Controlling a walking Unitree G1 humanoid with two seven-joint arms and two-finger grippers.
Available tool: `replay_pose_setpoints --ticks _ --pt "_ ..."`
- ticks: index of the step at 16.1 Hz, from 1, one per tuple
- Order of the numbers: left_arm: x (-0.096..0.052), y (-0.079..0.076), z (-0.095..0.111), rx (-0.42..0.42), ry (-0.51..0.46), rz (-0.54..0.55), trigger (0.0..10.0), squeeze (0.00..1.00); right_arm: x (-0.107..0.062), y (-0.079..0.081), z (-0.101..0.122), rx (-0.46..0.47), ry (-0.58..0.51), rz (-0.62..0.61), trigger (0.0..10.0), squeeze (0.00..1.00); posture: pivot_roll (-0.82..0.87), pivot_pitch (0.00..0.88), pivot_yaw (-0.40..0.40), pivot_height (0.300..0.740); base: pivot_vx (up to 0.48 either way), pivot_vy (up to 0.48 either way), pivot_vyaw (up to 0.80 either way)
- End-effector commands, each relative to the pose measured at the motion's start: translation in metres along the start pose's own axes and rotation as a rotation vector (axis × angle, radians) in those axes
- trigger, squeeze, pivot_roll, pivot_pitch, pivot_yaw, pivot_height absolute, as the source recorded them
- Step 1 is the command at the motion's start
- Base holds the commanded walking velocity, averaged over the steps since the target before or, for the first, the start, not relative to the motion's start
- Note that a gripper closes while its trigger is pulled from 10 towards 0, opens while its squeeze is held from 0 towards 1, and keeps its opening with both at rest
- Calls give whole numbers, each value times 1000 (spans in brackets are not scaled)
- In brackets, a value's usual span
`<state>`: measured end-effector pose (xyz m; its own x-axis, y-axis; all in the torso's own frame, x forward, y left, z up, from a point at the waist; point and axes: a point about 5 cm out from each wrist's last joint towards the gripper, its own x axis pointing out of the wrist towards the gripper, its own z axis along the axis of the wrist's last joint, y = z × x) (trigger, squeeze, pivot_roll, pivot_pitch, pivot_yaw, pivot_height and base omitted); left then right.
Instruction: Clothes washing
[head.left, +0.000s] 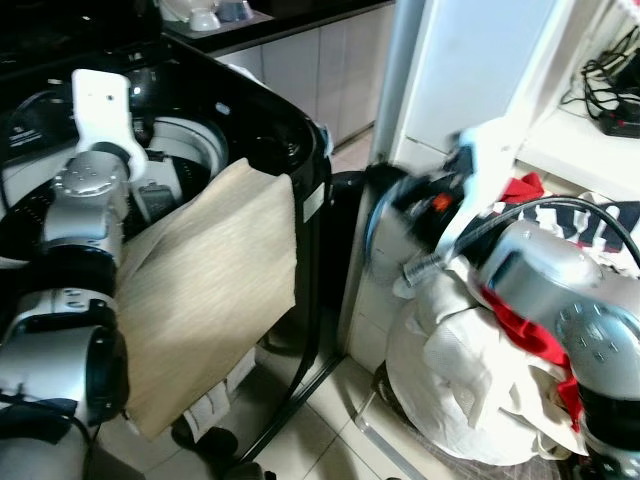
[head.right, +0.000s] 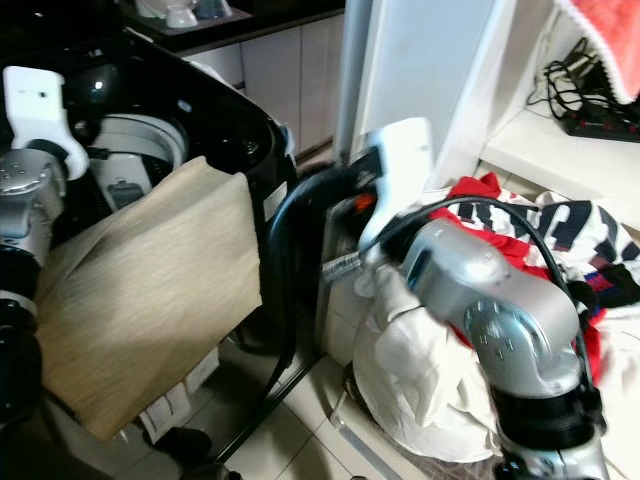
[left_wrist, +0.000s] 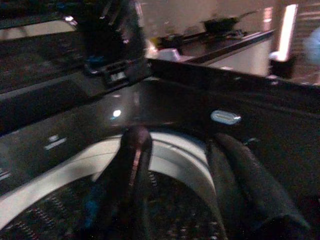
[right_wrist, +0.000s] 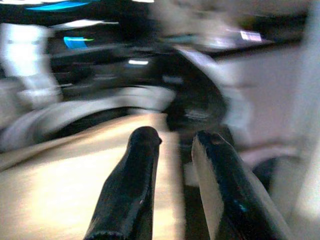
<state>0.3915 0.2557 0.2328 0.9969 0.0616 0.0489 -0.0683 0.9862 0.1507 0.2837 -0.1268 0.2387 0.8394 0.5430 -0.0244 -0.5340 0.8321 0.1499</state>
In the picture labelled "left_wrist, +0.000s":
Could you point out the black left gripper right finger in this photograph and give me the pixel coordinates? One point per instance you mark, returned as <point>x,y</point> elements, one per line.
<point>250,185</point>

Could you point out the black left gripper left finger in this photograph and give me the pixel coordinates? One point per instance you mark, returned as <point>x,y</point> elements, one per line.
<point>130,160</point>

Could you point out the black top-load washing machine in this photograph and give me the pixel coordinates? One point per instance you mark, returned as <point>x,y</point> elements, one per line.
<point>190,100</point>

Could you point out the dark blue garment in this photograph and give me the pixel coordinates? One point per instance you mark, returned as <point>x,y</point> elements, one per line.
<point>90,206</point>

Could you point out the perforated steel washer drum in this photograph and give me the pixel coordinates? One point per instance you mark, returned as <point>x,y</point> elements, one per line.
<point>175,207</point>

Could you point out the silver oval lid latch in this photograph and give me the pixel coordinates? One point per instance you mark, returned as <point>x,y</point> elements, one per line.
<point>225,117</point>

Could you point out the white plastic container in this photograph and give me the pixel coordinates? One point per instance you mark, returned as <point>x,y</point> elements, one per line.
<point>168,53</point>

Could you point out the black waste bin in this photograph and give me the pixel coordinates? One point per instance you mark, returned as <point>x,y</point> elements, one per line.
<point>282,66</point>

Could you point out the black washer lid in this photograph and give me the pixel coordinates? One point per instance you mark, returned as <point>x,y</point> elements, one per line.
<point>45,62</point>

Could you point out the black kitchen counter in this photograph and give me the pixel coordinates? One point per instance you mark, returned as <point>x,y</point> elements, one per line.
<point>225,46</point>

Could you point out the light blue cloth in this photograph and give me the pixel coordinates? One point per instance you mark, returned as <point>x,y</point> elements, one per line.
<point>312,46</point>

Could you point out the black frying pan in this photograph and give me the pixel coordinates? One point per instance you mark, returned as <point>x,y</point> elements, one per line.
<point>222,23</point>

